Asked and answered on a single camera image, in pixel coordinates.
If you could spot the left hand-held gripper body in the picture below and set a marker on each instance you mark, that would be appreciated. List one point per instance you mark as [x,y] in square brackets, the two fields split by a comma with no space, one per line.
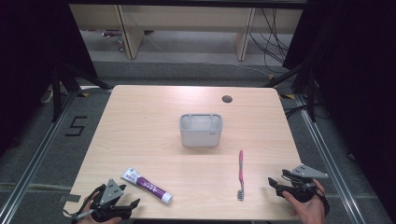
[110,193]

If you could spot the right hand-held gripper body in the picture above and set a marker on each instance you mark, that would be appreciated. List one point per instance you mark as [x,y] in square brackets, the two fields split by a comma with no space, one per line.
[303,188]

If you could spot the white purple toothpaste tube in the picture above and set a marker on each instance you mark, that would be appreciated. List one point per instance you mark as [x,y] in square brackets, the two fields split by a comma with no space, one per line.
[146,185]

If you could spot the pink grey toothbrush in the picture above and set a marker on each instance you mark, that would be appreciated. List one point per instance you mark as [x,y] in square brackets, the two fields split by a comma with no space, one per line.
[240,174]

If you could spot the grey plastic toothbrush holder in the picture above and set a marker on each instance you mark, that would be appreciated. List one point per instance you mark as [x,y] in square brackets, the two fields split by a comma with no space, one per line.
[200,137]

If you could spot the person's right hand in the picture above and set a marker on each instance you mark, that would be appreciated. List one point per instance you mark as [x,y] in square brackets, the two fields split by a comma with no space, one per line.
[309,211]

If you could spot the person's left hand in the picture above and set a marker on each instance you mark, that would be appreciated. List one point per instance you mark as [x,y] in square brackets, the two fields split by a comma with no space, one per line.
[93,221]

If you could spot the grey floor tape strip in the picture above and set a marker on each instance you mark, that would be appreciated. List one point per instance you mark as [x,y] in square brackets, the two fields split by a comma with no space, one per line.
[70,198]

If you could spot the yellow black hazard tape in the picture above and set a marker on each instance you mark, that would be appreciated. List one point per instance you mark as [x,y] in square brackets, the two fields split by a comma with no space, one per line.
[288,96]
[271,76]
[83,94]

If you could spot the black metal stand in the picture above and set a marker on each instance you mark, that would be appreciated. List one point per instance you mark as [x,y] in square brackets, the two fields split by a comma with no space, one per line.
[56,93]
[310,93]

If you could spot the dark curtain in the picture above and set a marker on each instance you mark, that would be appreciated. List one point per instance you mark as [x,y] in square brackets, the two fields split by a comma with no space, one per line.
[351,77]
[34,62]

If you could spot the small reddish object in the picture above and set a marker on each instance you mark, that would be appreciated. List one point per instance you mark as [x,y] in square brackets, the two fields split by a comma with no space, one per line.
[110,33]

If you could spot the light wooden shelf unit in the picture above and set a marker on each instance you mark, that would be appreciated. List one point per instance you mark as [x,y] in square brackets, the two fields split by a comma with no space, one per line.
[186,18]

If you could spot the aluminium floor rail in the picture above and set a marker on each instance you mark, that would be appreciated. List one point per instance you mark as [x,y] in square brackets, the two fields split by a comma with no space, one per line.
[34,158]
[330,161]

